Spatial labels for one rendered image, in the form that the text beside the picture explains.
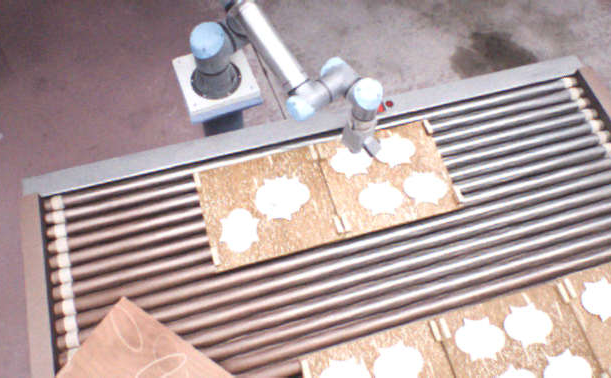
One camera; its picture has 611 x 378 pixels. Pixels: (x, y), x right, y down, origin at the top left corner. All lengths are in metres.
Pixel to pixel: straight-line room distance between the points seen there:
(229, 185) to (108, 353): 0.62
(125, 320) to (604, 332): 1.38
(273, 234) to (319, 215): 0.16
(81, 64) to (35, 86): 0.28
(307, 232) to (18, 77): 2.25
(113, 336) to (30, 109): 2.00
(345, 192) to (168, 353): 0.73
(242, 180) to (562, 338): 1.09
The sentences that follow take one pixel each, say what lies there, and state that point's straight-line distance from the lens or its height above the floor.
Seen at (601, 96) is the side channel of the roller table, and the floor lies 0.95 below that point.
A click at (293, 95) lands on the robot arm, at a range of 1.45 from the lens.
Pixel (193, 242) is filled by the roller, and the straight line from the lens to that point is 1.69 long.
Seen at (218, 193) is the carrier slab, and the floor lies 0.94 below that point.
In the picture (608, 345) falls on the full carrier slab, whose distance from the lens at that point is 1.85.
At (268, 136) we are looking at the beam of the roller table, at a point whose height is 0.92.
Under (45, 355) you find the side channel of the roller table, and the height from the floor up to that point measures 0.95.
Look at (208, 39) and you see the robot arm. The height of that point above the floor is 1.12.
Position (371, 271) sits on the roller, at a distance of 1.66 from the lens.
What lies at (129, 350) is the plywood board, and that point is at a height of 1.04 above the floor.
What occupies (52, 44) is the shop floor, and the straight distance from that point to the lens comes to 3.55.
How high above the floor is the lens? 2.49
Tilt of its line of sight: 64 degrees down
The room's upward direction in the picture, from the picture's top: 6 degrees clockwise
